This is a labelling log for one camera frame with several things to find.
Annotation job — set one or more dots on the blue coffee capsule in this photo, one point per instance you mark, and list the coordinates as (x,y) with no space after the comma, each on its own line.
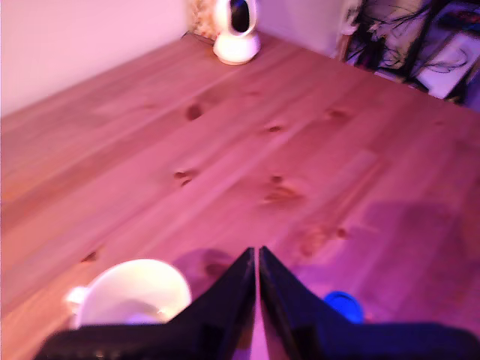
(343,303)

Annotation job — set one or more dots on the red coffee mug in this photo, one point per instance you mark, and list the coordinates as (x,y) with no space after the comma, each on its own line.
(138,292)

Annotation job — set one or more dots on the leaf print tissue box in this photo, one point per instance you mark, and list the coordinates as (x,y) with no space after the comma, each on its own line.
(202,17)

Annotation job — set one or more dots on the small white round camera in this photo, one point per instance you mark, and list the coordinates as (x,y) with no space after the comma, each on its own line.
(236,47)

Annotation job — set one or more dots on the black metal stand frame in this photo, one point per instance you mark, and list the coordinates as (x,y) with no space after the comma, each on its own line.
(420,45)

